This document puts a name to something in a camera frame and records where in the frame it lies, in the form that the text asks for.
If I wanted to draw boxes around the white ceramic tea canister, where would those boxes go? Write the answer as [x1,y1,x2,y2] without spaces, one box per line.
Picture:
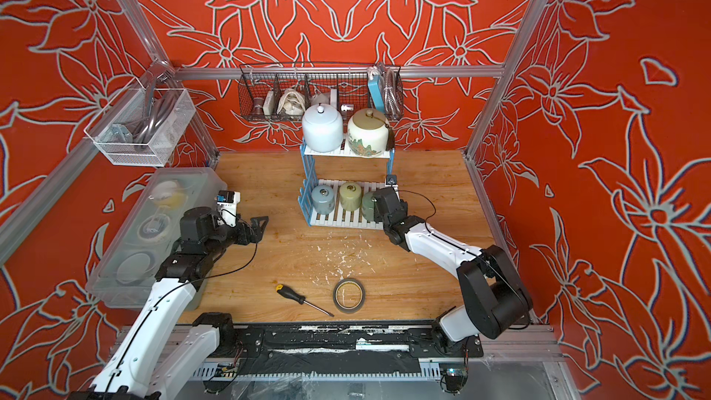
[302,104,344,153]

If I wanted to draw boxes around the small blue-grey tea canister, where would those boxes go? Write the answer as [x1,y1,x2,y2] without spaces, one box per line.
[311,184,336,216]

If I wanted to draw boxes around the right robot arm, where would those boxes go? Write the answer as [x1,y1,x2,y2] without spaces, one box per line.
[374,186,533,343]

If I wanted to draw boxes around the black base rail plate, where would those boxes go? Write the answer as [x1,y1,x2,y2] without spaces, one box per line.
[197,320,483,381]

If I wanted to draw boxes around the clear plastic wall bin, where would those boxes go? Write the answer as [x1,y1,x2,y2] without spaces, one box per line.
[84,79,196,168]

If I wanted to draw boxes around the cream cloth item in basket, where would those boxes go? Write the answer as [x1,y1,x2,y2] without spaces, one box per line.
[277,88,307,118]

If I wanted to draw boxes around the blue white two-tier shelf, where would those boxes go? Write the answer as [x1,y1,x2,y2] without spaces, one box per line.
[298,140,397,231]

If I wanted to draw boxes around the translucent plastic storage box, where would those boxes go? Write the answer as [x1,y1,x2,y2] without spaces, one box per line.
[86,168,227,309]

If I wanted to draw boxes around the small dark green tea canister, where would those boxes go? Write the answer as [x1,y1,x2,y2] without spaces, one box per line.
[361,192,376,222]

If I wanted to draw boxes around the yellow black screwdriver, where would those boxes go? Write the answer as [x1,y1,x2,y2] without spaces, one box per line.
[276,284,334,318]

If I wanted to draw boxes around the roll of brown tape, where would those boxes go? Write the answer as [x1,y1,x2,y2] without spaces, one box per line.
[333,278,366,314]

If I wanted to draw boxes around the light blue box in basket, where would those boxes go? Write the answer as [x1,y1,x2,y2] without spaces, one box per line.
[367,66,385,113]

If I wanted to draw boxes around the grey hoses in bin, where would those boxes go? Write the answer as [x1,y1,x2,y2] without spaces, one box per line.
[130,80,179,144]

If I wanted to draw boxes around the cream floral tea canister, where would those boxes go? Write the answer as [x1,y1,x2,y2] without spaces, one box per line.
[346,109,394,157]

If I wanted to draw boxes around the small yellow-green tea canister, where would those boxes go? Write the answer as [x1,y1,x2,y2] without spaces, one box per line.
[339,181,363,212]

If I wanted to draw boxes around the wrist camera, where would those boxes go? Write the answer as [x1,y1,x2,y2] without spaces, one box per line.
[385,174,398,186]
[216,190,241,227]

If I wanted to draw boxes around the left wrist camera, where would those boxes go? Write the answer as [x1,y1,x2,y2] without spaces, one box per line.
[216,190,241,227]

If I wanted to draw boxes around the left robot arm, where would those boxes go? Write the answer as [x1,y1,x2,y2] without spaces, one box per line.
[69,207,268,399]

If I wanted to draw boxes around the black wire wall basket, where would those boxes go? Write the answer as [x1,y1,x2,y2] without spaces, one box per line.
[238,62,405,121]

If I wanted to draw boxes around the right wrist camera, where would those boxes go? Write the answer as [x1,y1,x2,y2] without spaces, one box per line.
[385,174,398,186]

